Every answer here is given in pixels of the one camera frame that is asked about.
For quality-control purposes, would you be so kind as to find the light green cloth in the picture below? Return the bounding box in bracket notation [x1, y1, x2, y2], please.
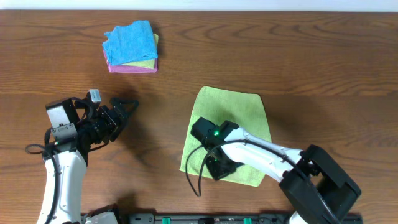
[180, 86, 272, 175]

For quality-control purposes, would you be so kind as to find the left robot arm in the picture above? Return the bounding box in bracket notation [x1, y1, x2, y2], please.
[37, 96, 139, 223]

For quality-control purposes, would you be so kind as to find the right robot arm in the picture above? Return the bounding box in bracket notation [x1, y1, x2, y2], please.
[191, 118, 361, 223]

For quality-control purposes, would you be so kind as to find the purple folded cloth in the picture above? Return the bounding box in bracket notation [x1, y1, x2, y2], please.
[103, 52, 158, 73]

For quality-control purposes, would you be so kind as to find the green folded cloth in stack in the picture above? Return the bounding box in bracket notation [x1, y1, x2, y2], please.
[123, 33, 160, 70]

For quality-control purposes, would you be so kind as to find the blue folded cloth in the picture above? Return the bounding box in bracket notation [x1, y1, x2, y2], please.
[102, 21, 158, 65]

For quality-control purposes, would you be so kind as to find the left black cable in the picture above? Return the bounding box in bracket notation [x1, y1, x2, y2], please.
[24, 126, 81, 224]

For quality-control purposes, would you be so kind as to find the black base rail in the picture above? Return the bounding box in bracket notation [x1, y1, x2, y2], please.
[82, 212, 363, 224]

